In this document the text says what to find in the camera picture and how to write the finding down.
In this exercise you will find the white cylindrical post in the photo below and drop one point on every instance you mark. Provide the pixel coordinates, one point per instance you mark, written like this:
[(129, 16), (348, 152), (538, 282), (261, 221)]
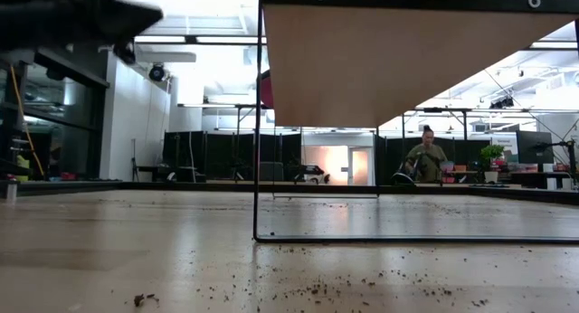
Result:
[(11, 191)]

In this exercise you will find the black ceiling spotlights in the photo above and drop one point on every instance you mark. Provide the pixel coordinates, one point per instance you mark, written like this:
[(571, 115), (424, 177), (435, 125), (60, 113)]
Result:
[(502, 102)]

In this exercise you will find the ceiling light strip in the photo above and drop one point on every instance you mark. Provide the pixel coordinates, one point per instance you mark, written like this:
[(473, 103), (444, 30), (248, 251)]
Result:
[(158, 39), (554, 45)]

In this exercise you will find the white and black vehicle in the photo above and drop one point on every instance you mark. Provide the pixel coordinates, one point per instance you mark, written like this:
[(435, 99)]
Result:
[(312, 173)]

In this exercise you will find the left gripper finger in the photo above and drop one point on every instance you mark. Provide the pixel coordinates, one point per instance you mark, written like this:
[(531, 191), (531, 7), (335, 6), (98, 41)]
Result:
[(120, 12), (122, 36)]

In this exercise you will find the green leafy plant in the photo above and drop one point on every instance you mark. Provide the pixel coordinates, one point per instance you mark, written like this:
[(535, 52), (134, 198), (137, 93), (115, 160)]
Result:
[(492, 152)]

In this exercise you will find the dark soil crumb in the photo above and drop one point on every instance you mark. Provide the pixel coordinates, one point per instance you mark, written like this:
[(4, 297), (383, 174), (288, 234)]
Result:
[(139, 299)]

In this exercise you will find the grey chair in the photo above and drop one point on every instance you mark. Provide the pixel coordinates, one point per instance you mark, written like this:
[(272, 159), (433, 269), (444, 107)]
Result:
[(271, 170)]

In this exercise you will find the black shelving rack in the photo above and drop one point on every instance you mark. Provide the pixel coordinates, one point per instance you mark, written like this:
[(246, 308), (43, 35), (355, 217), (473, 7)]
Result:
[(86, 123)]

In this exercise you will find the black computer monitor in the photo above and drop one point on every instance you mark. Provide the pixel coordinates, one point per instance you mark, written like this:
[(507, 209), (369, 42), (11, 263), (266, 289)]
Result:
[(534, 146)]

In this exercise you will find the black aluminium table frame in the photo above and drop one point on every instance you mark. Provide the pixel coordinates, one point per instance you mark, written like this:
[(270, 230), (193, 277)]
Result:
[(316, 189)]

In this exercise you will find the black rounded chair back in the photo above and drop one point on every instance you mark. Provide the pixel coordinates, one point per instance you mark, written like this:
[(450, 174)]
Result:
[(402, 179)]

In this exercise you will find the black overhead rig frame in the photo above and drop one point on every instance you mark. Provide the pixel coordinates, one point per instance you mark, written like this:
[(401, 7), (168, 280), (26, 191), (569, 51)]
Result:
[(452, 110)]

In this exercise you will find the black partition screen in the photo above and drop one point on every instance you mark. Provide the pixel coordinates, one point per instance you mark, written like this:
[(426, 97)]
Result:
[(470, 150), (217, 150)]

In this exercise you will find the small white plant pot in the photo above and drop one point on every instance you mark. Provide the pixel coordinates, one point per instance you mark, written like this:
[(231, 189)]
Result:
[(491, 176)]

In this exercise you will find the round black ceiling camera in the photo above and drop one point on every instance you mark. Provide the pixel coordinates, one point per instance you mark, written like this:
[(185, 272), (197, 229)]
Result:
[(157, 72)]

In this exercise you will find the lit glass door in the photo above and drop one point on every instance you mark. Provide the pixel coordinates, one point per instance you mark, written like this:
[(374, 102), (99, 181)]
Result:
[(360, 166)]

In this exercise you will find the person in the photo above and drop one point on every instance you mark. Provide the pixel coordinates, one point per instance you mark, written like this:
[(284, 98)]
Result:
[(427, 161)]

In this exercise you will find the wooden shelf with black frame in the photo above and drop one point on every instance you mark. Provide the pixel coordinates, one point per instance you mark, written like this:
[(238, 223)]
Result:
[(362, 69)]

